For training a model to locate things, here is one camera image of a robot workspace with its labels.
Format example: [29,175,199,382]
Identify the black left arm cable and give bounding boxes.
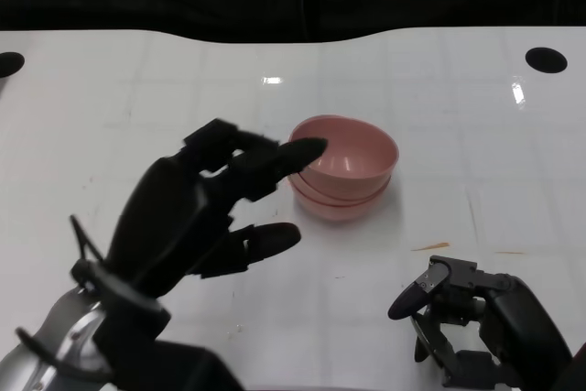
[68,214,109,276]
[15,326,115,381]

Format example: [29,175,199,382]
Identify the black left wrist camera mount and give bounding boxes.
[71,258,244,391]

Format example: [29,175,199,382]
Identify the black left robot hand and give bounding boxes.
[104,118,329,300]

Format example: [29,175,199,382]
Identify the black round table grommet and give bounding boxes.
[525,47,569,74]
[0,51,26,79]

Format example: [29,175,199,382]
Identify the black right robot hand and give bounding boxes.
[387,255,573,387]

